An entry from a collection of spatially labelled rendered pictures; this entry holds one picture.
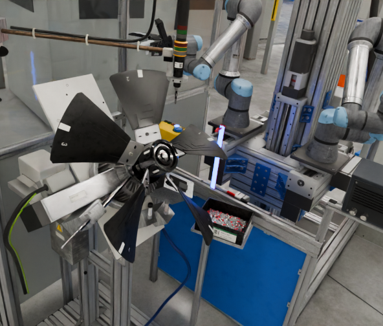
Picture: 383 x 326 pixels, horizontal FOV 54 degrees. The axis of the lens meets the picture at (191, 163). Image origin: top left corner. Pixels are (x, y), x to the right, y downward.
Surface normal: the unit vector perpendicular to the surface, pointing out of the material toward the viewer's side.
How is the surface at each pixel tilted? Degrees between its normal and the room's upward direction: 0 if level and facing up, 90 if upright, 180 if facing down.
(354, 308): 0
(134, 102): 48
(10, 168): 90
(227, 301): 90
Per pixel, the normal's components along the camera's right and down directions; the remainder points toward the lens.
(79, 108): 0.51, 0.15
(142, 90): 0.08, -0.30
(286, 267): -0.61, 0.33
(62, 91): 0.67, -0.27
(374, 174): -0.05, -0.75
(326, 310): 0.11, -0.87
